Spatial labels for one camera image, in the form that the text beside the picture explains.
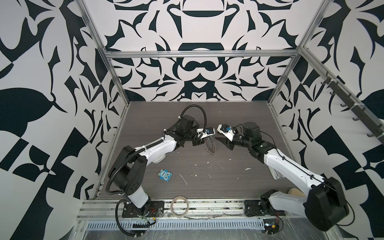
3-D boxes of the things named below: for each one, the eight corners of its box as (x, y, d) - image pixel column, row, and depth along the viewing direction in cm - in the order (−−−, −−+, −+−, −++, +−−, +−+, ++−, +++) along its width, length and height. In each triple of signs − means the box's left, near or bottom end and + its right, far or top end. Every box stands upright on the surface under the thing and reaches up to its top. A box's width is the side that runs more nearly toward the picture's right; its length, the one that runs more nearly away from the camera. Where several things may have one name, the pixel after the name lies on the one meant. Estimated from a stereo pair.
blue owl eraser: (157, 177, 86) (156, 176, 85) (162, 168, 89) (161, 167, 88) (168, 182, 84) (168, 181, 83) (173, 173, 87) (172, 172, 86)
